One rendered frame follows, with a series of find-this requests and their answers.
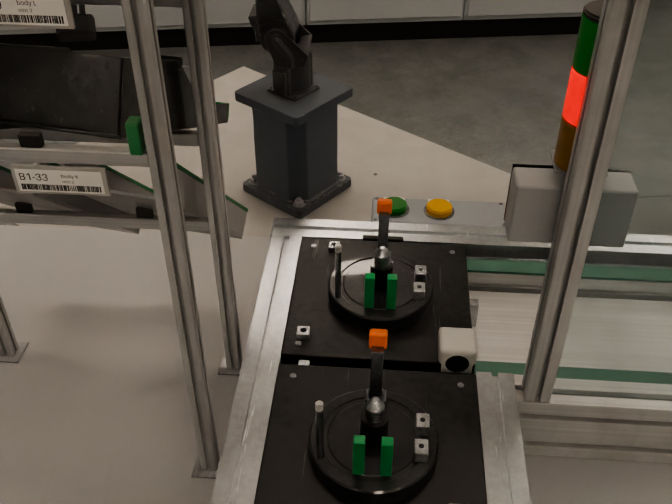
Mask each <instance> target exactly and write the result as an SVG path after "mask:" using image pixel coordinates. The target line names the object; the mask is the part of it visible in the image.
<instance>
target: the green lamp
mask: <svg viewBox="0 0 672 504"><path fill-rule="evenodd" d="M598 24H599V23H596V22H593V21H591V20H590V19H588V18H587V17H586V16H585V15H584V13H582V17H581V22H580V27H579V32H578V37H577V42H576V47H575V52H574V57H573V62H572V67H573V69H574V70H575V71H576V72H577V73H579V74H581V75H583V76H585V77H587V76H588V71H589V67H590V62H591V57H592V53H593V48H594V43H595V39H596V34H597V29H598Z"/></svg>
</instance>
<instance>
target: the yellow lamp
mask: <svg viewBox="0 0 672 504"><path fill-rule="evenodd" d="M575 132H576V126H574V125H572V124H570V123H569V122H567V121H566V120H565V119H564V117H563V114H562V118H561V123H560V128H559V133H558V138H557V143H556V148H555V153H554V162H555V164H556V165H557V166H558V167H559V168H560V169H562V170H563V171H565V172H567V170H568V165H569V160H570V156H571V151H572V146H573V142H574V137H575Z"/></svg>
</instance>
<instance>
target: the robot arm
mask: <svg viewBox="0 0 672 504"><path fill-rule="evenodd" d="M255 3H256V4H253V7H252V9H251V12H250V14H249V17H248V19H249V22H250V24H251V26H252V28H253V30H254V32H255V42H258V41H259V40H260V44H261V45H262V47H263V48H264V50H265V51H268V52H270V54H271V56H272V59H273V70H272V74H273V85H272V86H270V87H268V91H270V92H272V93H275V94H277V95H279V96H282V97H284V98H287V99H289V100H291V101H298V100H300V99H302V98H304V97H305V96H307V95H309V94H311V93H313V92H315V91H317V90H319V89H320V86H319V85H317V84H314V83H313V65H312V52H310V51H309V49H310V44H311V39H312V34H311V33H310V32H309V31H308V30H307V29H305V28H304V27H303V26H302V25H301V24H300V23H299V19H298V17H297V15H296V13H295V11H294V9H293V7H292V5H291V3H290V1H289V0H255ZM78 5H79V12H80V13H78V11H77V4H71V8H72V13H73V17H74V22H75V27H76V28H75V29H56V35H57V39H58V40H59V41H60V42H77V41H94V40H95V39H96V38H97V36H96V26H95V19H94V17H93V15H92V14H86V12H85V5H81V4H78Z"/></svg>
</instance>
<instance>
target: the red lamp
mask: <svg viewBox="0 0 672 504"><path fill-rule="evenodd" d="M586 81H587V77H585V76H583V75H581V74H579V73H577V72H576V71H575V70H574V69H573V67H572V68H571V73H570V78H569V83H568V88H567V93H566V98H565V103H564V108H563V113H562V114H563V117H564V119H565V120H566V121H567V122H569V123H570V124H572V125H574V126H576V127H577V123H578V118H579V114H580V109H581V104H582V100H583V95H584V90H585V85H586Z"/></svg>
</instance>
